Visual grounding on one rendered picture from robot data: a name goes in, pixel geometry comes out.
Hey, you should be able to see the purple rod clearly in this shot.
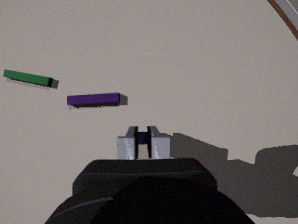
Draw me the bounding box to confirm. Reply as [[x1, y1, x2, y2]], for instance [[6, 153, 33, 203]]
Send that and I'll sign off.
[[67, 93, 120, 105]]

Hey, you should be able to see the small blue cube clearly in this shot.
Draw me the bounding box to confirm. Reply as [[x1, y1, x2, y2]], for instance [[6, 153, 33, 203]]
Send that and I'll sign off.
[[138, 132, 148, 144]]

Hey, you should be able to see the green rod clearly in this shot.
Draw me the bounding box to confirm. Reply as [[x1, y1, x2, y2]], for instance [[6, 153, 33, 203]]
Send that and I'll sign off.
[[3, 69, 53, 86]]

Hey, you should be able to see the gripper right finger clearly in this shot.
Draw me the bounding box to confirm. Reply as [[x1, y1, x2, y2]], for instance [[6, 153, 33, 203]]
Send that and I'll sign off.
[[147, 126, 171, 159]]

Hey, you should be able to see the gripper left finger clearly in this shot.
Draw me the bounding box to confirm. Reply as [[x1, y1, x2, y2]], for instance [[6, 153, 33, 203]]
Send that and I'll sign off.
[[116, 126, 138, 160]]

